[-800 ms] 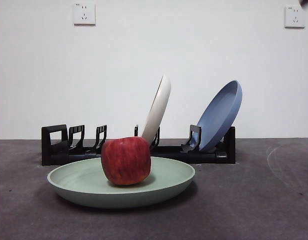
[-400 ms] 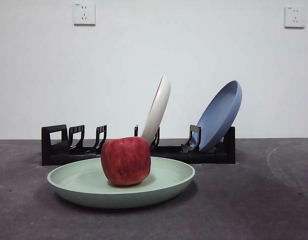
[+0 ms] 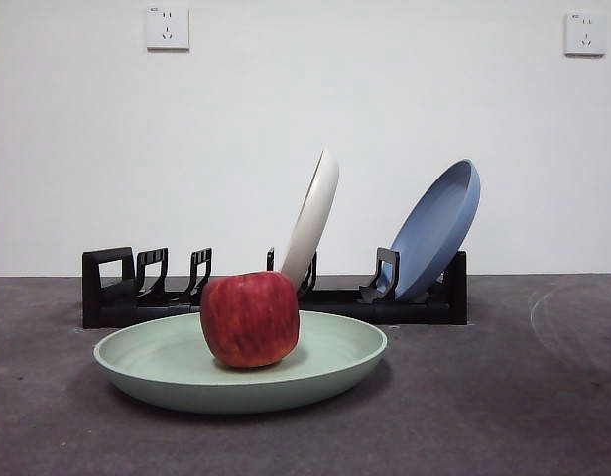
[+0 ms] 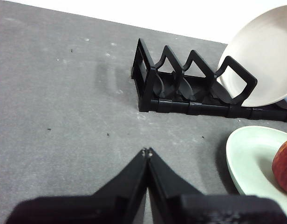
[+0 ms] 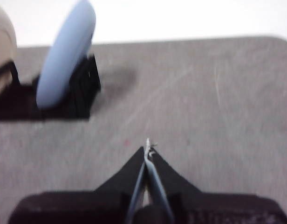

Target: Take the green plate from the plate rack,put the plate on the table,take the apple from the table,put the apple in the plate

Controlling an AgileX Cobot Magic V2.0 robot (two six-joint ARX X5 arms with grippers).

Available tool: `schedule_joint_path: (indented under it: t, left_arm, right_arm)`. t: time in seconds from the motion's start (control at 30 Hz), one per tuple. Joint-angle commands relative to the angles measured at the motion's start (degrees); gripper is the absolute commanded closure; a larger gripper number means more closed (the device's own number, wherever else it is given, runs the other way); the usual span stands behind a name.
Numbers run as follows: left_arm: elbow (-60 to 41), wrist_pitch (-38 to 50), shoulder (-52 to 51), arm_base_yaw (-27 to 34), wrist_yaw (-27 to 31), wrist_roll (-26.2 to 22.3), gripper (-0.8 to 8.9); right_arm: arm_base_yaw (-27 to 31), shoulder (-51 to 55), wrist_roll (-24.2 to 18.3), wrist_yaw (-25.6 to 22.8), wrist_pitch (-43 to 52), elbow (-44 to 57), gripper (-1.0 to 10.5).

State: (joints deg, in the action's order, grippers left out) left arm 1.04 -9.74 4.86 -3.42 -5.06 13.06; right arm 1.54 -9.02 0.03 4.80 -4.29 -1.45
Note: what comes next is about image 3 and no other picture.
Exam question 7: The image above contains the white wall socket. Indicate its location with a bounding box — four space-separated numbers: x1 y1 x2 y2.
146 4 191 52
563 11 608 57

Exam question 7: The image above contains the pale green round plate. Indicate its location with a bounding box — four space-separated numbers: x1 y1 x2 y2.
92 309 389 415

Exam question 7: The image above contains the blue round plate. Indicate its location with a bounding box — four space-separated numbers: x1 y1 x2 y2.
389 158 482 302

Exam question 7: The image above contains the red apple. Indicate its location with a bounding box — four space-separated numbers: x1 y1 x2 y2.
199 270 302 369

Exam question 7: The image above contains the cream white round plate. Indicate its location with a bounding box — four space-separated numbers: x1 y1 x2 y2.
279 148 341 294

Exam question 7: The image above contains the black plastic plate rack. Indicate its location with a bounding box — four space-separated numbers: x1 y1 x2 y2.
81 246 469 328

